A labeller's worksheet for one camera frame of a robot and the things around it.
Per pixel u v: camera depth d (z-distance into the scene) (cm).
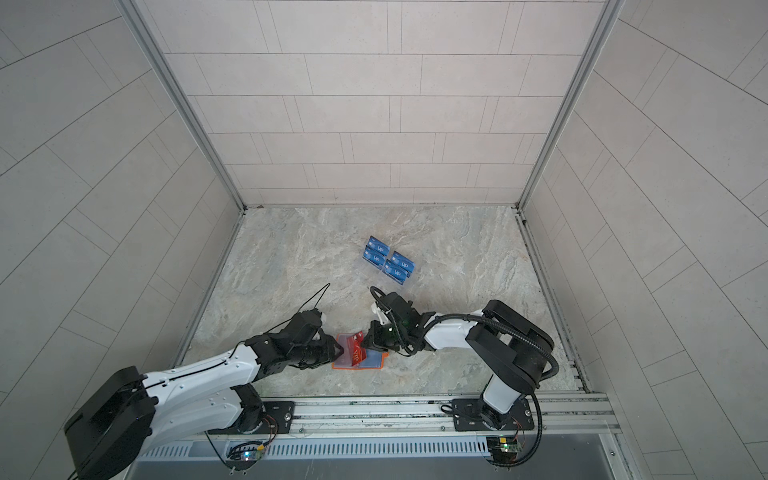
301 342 64
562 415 73
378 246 94
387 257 91
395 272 91
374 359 79
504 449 68
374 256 94
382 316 77
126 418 39
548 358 41
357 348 81
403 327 67
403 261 91
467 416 71
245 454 65
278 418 70
